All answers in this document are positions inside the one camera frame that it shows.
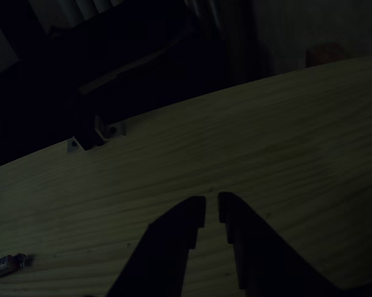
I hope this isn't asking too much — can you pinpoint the pink candy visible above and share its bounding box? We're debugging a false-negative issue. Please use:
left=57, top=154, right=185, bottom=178
left=0, top=252, right=35, bottom=282

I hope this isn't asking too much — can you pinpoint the brown wooden furniture piece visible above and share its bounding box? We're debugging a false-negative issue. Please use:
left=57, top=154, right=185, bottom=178
left=305, top=41, right=353, bottom=68

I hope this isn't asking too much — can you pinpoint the white radiator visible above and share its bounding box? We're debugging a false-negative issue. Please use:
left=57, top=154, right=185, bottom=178
left=28, top=0, right=127, bottom=32

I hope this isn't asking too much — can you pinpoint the silver metal corner bracket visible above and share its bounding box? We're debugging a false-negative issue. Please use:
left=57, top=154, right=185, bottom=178
left=94, top=115, right=127, bottom=144
left=66, top=137, right=82, bottom=155

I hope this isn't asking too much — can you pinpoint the dark camera stand post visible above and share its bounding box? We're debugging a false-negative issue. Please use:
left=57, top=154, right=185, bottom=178
left=6, top=0, right=105, bottom=152

